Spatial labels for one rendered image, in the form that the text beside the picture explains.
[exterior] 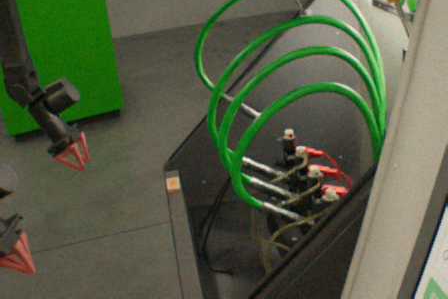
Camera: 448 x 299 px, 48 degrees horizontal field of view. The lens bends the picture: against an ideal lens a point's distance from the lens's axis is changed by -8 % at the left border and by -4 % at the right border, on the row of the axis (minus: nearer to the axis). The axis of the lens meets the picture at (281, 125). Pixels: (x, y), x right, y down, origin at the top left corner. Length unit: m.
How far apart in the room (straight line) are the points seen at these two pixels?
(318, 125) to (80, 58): 3.08
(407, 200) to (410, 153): 0.05
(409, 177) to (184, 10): 7.04
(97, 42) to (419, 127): 3.79
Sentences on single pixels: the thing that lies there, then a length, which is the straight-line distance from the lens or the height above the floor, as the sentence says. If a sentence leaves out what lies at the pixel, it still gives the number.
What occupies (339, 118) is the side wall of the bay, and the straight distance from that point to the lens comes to 1.41.
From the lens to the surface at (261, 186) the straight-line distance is 0.87.
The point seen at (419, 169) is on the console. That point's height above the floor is 1.29.
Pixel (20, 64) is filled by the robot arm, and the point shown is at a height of 1.28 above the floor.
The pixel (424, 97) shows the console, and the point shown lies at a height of 1.36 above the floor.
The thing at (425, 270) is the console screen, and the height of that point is 1.20.
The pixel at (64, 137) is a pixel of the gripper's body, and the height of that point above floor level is 1.08.
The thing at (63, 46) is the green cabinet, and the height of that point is 0.69.
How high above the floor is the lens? 1.57
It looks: 24 degrees down
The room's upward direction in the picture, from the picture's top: 4 degrees counter-clockwise
